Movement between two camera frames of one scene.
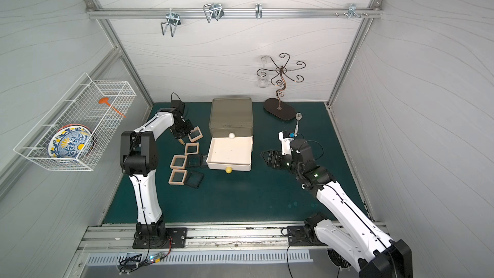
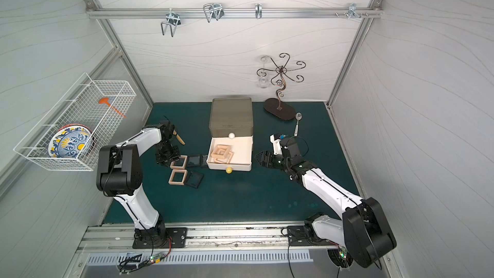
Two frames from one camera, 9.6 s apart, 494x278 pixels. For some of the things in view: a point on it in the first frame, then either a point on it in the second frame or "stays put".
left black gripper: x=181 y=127 → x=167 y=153
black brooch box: x=193 y=160 stays put
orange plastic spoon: x=105 y=100 stays put
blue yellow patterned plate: x=73 y=140 stays put
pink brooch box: x=195 y=134 → x=220 y=151
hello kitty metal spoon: x=298 y=117 stays put
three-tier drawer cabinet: x=231 y=127 stays put
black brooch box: x=193 y=179 stays put
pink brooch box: x=192 y=148 → x=226 y=159
